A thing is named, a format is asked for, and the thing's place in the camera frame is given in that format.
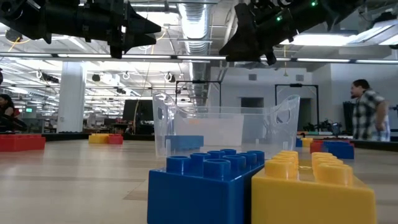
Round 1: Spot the long light strip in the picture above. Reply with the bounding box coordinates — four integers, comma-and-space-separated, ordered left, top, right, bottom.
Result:
0, 52, 398, 65

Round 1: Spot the bright ceiling light panel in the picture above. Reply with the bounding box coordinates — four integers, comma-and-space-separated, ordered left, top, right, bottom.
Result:
279, 30, 398, 47

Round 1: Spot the black equipment rack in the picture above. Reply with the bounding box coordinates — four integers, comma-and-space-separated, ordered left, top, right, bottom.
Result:
343, 101, 357, 136

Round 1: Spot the person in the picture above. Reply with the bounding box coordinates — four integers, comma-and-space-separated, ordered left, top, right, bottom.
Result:
0, 94, 27, 133
350, 79, 391, 142

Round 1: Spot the clear plastic bin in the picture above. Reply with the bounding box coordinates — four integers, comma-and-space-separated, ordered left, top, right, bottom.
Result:
152, 91, 301, 158

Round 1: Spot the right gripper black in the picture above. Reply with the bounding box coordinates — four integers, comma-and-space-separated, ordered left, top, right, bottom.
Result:
219, 0, 307, 65

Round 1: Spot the white plastic bin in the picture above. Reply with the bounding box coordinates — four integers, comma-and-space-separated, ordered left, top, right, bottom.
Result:
173, 114, 245, 147

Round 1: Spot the black gantry frame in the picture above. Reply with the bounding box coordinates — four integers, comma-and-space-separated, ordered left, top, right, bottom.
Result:
275, 83, 320, 131

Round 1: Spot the white building pillar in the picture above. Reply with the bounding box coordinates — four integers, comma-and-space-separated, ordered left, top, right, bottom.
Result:
57, 61, 87, 134

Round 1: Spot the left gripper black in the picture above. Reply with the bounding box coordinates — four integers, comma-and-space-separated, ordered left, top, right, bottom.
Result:
43, 0, 162, 59

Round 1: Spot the hanging yellow cable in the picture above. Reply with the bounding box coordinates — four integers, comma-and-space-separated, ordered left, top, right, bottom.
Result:
132, 30, 167, 133

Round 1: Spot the silver spiral air duct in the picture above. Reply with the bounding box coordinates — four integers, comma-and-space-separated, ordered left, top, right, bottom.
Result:
177, 2, 212, 106

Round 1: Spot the black monitor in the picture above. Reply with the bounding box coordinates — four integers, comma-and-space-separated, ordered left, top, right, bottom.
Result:
123, 99, 155, 122

